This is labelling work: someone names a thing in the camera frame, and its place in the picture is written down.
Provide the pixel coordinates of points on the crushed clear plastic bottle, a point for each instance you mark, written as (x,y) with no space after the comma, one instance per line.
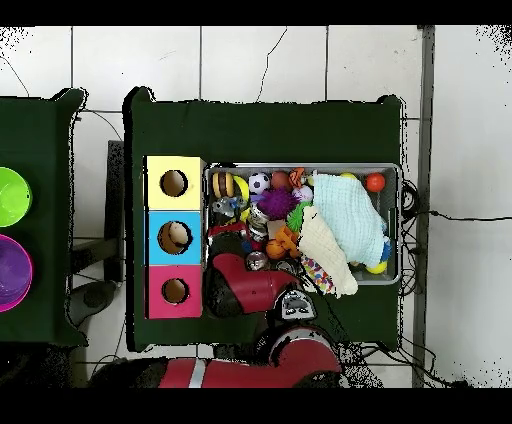
(226,206)

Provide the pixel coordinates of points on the cream muslin cloth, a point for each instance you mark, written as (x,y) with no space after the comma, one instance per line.
(324,248)

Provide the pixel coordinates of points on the orange tiger toy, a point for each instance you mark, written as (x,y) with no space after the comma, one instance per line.
(296,178)

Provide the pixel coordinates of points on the purple spiky ball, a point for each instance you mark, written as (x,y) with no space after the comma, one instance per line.
(278,202)

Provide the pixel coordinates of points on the purple plastic bowl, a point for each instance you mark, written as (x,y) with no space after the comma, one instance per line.
(12,272)

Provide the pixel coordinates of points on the brown ball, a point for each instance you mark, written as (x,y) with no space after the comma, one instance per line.
(279,180)

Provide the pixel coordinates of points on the green clothed side table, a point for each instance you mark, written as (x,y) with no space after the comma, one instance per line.
(40,132)

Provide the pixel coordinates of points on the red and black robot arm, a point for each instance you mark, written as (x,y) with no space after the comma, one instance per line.
(248,284)

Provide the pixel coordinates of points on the green plastic bowl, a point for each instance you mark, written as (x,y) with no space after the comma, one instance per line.
(12,198)

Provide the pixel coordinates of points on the small soccer ball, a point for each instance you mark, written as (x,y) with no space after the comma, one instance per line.
(259,183)

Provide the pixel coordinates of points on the black upright panel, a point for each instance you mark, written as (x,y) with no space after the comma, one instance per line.
(116,180)

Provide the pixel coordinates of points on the colourful spotted cloth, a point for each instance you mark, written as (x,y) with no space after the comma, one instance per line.
(318,276)

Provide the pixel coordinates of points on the wooden box with three holes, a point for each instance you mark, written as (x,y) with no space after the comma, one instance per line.
(154,240)

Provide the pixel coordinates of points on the green spiky ball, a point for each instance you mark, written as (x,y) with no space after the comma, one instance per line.
(298,218)

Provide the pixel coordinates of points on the light blue muslin cloth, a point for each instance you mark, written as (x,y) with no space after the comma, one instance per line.
(348,220)

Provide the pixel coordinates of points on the toy hamburger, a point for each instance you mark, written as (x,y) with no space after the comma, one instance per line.
(222,185)

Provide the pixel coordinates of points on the dark grey stand base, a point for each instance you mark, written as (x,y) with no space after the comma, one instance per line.
(94,298)

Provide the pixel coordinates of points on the dark green table cloth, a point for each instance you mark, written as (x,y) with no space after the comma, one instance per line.
(260,132)

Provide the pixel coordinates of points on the orange ball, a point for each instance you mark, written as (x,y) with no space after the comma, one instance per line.
(375,182)

